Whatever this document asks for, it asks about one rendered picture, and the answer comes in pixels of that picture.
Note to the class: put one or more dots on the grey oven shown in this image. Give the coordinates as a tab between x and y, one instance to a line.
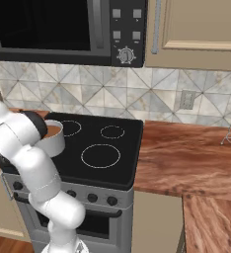
120	227

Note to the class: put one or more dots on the grey wall socket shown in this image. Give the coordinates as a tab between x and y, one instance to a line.
187	100

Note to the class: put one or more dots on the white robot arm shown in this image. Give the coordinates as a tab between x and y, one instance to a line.
28	145

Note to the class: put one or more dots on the black oven knob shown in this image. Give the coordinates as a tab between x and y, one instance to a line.
92	197
112	201
71	193
17	185

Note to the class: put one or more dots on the beige wall cupboard door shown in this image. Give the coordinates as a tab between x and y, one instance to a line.
199	33

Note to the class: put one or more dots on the beige base cupboard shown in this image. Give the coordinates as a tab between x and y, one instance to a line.
5	210

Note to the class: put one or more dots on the white saucepan with hot chocolate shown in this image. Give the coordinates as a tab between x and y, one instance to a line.
55	143

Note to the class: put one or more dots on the black hob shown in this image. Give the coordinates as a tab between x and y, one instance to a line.
101	154

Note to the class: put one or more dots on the beige base cupboard panel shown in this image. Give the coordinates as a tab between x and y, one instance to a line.
157	224

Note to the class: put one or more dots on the black microwave oven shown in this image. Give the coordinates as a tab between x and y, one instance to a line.
55	29

